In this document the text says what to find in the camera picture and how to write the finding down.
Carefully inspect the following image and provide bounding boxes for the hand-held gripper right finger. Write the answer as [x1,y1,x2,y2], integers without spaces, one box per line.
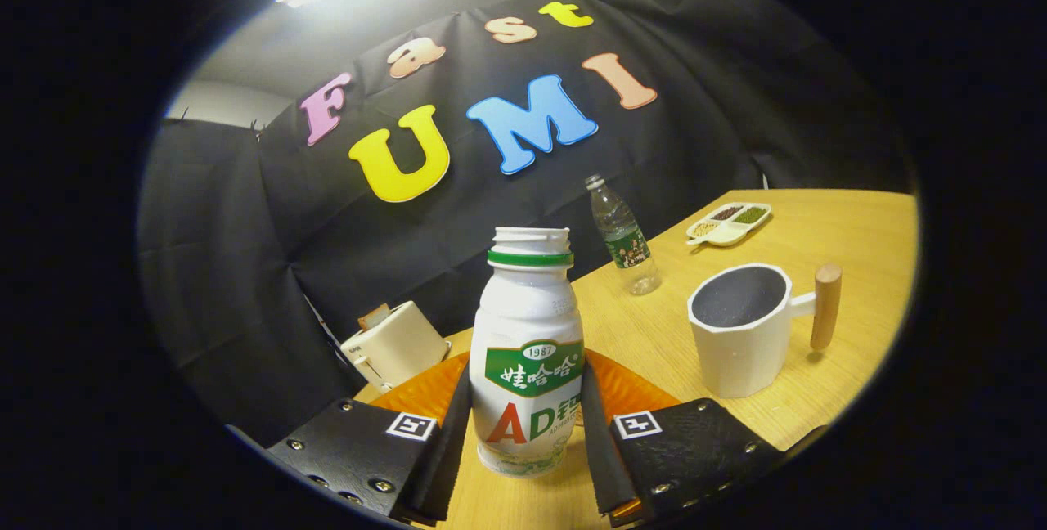
[577,348,786,528]

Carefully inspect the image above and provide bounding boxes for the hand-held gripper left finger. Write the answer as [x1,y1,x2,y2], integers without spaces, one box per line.
[266,350,474,524]

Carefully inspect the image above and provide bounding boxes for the white juice bottle green label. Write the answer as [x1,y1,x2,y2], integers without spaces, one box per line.
[470,227,586,478]

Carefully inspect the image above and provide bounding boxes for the white cup wooden handle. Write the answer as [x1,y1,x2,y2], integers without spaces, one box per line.
[687,263,843,399]

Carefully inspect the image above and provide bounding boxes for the clear plastic water bottle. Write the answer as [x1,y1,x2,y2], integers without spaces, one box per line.
[584,174,663,296]

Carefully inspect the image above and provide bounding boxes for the cream toaster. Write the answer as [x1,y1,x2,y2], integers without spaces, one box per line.
[340,301,452,393]

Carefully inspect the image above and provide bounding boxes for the wooden table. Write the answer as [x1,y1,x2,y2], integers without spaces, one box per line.
[353,189,921,530]

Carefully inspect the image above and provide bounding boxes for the white divided dish with beans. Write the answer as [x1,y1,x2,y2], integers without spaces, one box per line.
[685,201,772,248]

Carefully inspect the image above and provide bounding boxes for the black backdrop cloth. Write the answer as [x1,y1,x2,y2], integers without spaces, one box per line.
[135,0,909,449]

